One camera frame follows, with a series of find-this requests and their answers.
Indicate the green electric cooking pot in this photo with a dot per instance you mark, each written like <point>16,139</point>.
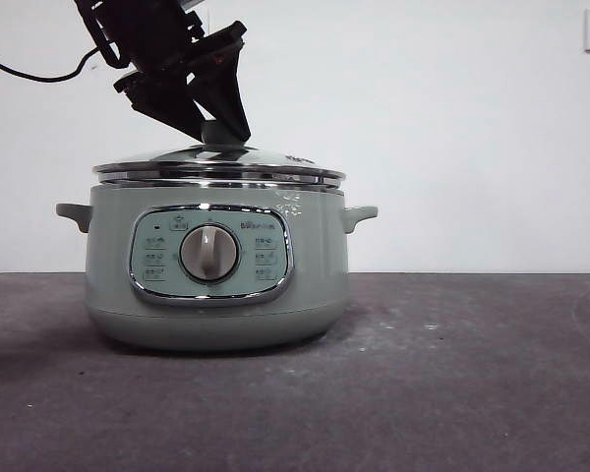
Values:
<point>113,275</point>

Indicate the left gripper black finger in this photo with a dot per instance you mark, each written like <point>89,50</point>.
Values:
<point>226,91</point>
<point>164,103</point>

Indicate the glass lid with green knob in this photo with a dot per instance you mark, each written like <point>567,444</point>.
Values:
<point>177,164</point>

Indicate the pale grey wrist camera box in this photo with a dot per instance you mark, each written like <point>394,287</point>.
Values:
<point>191,3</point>

